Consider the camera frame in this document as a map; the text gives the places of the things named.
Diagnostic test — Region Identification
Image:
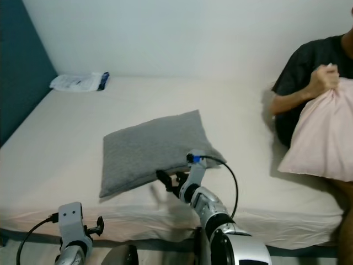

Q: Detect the pink pillow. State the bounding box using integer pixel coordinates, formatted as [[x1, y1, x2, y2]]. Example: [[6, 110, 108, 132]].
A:
[[277, 77, 353, 182]]

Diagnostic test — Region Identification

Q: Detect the grey pillow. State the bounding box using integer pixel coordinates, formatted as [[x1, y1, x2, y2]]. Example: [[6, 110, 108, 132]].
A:
[[99, 109, 227, 199]]

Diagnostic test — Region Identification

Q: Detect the person's right hand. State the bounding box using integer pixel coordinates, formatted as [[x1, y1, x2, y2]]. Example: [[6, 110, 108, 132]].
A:
[[306, 62, 341, 99]]

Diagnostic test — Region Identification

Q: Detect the grey robot left leg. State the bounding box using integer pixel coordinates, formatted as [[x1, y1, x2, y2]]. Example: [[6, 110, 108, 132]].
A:
[[102, 245, 140, 265]]

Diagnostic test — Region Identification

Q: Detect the bed with white sheet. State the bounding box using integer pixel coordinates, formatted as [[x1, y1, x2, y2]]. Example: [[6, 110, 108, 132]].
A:
[[0, 75, 353, 249]]

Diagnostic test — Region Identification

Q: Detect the white plastic package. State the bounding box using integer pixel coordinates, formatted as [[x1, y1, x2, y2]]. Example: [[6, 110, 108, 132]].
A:
[[49, 72, 110, 92]]

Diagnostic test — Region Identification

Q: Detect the person torso in black shirt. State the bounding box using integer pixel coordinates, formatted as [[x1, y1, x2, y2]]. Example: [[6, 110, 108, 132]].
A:
[[271, 28, 353, 149]]

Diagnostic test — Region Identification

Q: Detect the person's bare leg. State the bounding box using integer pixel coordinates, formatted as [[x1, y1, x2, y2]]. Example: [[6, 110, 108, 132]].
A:
[[328, 178, 353, 265]]

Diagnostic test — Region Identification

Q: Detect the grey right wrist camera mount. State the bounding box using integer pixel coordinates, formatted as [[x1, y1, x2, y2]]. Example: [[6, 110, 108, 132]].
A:
[[186, 149, 208, 188]]

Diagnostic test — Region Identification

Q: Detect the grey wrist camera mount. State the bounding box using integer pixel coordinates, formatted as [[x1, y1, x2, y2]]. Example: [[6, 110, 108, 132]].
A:
[[58, 202, 85, 243], [186, 149, 208, 188]]

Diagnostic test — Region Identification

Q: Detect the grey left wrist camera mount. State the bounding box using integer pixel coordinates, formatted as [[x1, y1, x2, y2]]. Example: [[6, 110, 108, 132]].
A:
[[58, 202, 85, 243]]

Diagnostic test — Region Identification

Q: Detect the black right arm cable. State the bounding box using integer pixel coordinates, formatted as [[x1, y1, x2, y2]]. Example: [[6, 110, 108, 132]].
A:
[[188, 154, 239, 219]]

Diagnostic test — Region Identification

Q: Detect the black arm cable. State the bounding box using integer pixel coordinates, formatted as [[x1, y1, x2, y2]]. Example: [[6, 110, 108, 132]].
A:
[[15, 213, 60, 265], [188, 154, 239, 219]]

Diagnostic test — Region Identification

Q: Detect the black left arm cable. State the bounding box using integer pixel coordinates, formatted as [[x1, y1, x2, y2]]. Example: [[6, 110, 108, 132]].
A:
[[15, 213, 60, 265]]

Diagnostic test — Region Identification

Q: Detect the dark bed frame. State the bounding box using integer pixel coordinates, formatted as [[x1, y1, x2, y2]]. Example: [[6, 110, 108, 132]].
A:
[[0, 227, 337, 260]]

